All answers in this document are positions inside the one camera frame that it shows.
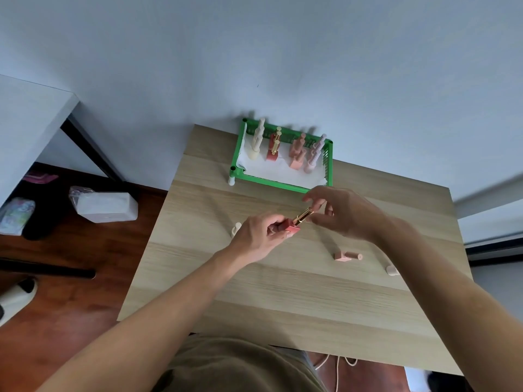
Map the black rod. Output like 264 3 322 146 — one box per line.
0 258 97 280

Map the person's right forearm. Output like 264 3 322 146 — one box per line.
374 218 523 392

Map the white cable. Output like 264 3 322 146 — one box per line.
312 354 359 392

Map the white desk with black legs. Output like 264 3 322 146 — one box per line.
0 74 125 209

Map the colourful printed packet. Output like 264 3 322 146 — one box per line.
0 197 36 236

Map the red and gold lipstick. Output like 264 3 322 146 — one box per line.
275 207 316 234

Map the person's left hand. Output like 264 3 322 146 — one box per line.
229 213 302 264

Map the white and black slipper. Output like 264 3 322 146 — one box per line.
0 278 38 328

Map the person's right hand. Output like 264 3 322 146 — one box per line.
302 185 389 244

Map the person's left forearm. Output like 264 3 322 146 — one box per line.
36 241 248 392

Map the olive shirt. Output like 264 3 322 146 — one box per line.
152 334 328 392

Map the black object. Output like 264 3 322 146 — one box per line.
426 370 475 392

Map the white paper liner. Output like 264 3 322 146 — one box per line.
237 123 331 190

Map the green plastic basket tray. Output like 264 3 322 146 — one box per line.
227 117 334 195

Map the pink packet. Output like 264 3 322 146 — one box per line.
22 171 59 184

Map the white tissue pack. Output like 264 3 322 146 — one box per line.
68 185 139 224

